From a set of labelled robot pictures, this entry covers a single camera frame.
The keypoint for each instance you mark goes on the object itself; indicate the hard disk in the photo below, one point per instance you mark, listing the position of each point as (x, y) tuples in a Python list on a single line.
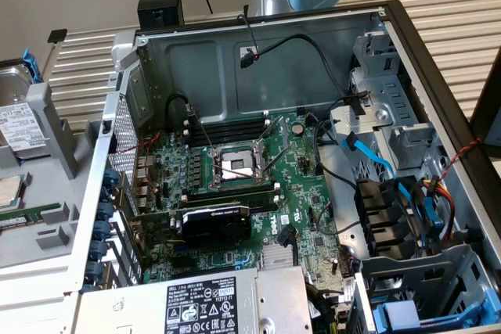
[(19, 123)]

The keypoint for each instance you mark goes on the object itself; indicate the blue disk caddy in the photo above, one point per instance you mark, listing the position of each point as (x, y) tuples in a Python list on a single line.
[(403, 312)]

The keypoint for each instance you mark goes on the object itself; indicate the black RAM slot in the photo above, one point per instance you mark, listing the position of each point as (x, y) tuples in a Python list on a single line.
[(231, 192), (231, 135), (231, 124), (258, 204)]

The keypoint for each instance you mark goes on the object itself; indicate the CPU socket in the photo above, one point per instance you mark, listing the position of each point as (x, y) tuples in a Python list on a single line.
[(235, 166)]

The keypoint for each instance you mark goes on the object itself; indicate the metal locking lever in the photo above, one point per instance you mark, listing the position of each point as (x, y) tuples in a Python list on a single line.
[(275, 159), (203, 130)]

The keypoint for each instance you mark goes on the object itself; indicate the metal socket cover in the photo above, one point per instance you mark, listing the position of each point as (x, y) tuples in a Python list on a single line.
[(284, 134)]

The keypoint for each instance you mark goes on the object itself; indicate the round coin battery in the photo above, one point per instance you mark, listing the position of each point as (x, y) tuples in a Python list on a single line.
[(298, 128)]

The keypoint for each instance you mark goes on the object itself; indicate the green motherboard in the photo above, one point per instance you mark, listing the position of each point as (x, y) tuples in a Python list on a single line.
[(297, 193)]

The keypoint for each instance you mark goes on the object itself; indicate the black graphics card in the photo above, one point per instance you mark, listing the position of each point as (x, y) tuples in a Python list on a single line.
[(215, 226)]

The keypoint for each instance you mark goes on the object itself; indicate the open grey PC case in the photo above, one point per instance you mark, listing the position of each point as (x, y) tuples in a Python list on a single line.
[(195, 72)]

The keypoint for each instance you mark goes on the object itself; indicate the silver chipset heatsink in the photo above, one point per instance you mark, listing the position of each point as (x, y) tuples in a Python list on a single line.
[(276, 257)]

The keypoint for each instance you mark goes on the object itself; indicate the dark blue slot latch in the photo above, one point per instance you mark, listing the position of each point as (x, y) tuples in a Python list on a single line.
[(102, 229), (94, 271), (104, 210), (98, 250), (107, 195), (112, 176)]

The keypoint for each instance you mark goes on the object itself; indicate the silver optical drive cage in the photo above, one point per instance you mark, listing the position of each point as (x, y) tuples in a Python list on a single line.
[(385, 91)]

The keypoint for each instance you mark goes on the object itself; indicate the black clamp block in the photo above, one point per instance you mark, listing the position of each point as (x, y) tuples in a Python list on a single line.
[(160, 5)]

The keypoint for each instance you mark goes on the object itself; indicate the grey parts rack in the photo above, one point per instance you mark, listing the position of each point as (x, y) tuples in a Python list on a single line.
[(55, 126)]

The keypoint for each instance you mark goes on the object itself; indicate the silver power supply with label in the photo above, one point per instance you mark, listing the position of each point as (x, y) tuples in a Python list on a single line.
[(137, 310)]

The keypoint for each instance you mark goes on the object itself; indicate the green RAM stick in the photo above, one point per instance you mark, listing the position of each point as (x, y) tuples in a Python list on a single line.
[(23, 216)]

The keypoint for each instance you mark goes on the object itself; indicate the silver CPU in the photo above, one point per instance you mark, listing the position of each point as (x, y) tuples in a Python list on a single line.
[(9, 191)]

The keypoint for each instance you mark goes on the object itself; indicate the white case fixture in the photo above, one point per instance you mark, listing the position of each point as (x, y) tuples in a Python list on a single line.
[(35, 295)]

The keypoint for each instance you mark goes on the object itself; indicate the black plastic air duct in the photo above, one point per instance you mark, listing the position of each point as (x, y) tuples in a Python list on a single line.
[(375, 212)]

